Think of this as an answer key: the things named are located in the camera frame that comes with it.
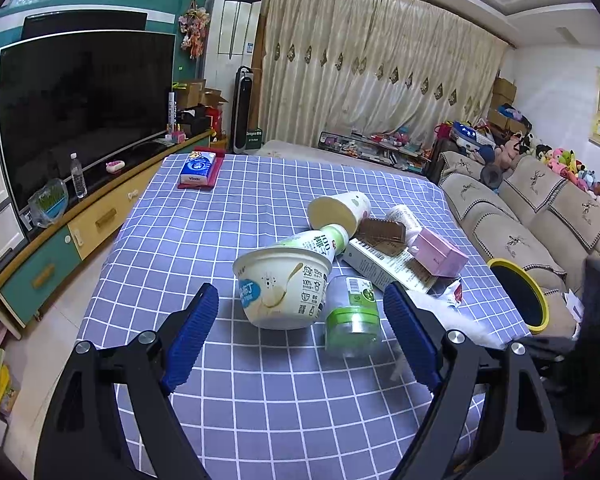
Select black bin with yellow rim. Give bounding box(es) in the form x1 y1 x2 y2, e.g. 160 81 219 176
486 258 551 335

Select black television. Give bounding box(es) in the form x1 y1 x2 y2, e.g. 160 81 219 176
0 30 177 211

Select open cardboard boxes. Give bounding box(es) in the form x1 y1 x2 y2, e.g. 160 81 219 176
177 79 229 111

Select green and yellow TV cabinet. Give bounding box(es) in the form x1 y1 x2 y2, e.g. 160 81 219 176
0 130 216 328

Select low shelf with toys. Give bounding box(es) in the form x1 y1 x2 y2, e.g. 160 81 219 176
317 127 433 176

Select stacked cardboard boxes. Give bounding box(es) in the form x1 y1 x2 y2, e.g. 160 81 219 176
487 77 531 133

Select clear water bottle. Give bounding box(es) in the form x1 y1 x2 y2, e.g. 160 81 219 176
70 152 88 199

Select white standing air conditioner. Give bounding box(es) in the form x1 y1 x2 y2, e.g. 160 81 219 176
203 0 264 153

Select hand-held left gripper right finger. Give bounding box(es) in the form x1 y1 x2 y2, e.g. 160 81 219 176
383 282 566 480

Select blue bag with stars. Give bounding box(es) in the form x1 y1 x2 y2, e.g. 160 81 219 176
450 120 481 146

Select paper cup with fruit print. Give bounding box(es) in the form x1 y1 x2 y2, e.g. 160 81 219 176
307 191 372 238

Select white paper sheets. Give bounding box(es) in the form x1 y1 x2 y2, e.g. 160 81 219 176
565 290 586 321

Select beige patterned curtain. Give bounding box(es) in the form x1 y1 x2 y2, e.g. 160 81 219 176
252 0 508 158

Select purple checkered tablecloth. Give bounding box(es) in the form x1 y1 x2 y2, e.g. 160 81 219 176
75 152 531 480

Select white drink bottle green label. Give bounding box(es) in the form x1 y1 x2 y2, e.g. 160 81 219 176
275 223 351 263

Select black tower fan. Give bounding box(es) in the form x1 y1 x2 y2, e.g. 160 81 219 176
231 66 255 155

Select red tray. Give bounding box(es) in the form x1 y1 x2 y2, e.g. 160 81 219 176
177 146 227 191

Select white pill bottle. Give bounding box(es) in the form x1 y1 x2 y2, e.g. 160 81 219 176
385 205 423 241

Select hanging flower decoration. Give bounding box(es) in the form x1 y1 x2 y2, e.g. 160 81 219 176
178 0 211 60

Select blue and white tissue pack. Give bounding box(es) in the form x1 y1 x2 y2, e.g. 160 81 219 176
179 152 217 186

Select white yogurt cup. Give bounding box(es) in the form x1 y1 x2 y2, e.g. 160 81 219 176
232 247 333 331

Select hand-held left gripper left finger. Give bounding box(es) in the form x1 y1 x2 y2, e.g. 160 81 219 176
34 282 220 480

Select white tissue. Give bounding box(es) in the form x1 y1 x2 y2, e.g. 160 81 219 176
405 290 506 356

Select white and green carton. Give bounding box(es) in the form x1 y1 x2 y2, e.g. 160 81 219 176
341 237 438 295

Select pink box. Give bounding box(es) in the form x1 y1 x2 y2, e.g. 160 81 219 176
410 227 470 277

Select glass bowl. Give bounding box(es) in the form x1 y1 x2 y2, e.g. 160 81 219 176
28 178 70 231

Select beige sofa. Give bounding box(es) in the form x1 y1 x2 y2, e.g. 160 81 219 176
437 150 600 341

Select red and white wrapper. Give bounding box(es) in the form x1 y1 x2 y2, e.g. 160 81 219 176
432 277 463 307

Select pile of plush toys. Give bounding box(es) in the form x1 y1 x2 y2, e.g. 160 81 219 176
500 130 600 211

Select clear jar with green lid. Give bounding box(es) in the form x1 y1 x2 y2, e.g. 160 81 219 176
324 275 381 358

